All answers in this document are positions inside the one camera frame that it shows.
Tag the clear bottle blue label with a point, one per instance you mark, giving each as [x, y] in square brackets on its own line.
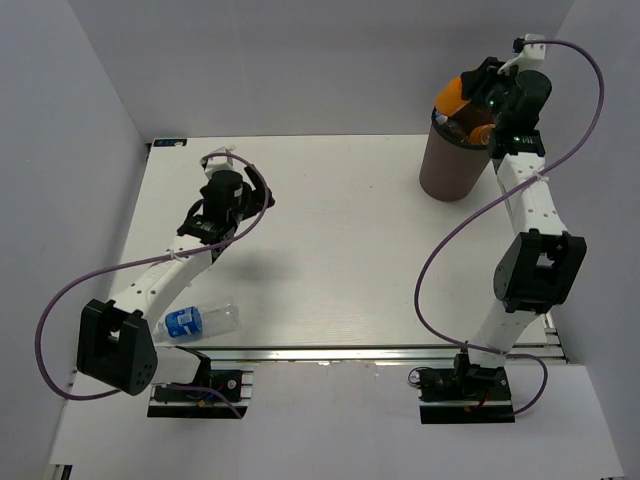
[198, 322]

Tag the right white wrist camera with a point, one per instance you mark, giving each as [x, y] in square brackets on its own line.
[530, 52]

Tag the clear plastic bottle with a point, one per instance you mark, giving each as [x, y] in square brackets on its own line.
[440, 118]

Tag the orange juice bottle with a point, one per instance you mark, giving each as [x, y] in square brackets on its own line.
[450, 99]
[480, 135]

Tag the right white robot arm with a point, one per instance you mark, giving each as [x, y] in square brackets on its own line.
[539, 268]

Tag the brown cylindrical bin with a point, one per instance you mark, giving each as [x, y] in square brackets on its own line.
[451, 166]

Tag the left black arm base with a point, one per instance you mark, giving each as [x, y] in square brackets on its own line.
[200, 390]

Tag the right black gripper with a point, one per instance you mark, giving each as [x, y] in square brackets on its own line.
[474, 82]

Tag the blue table corner sticker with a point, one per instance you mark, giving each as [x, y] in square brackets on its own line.
[169, 143]

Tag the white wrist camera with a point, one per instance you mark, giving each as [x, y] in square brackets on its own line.
[218, 160]
[530, 52]

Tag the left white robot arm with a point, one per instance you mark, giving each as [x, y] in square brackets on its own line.
[116, 345]

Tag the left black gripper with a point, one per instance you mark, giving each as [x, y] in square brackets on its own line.
[255, 198]

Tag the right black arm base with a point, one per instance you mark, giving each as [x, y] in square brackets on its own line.
[463, 394]

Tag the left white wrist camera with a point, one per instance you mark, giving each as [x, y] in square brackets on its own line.
[218, 160]

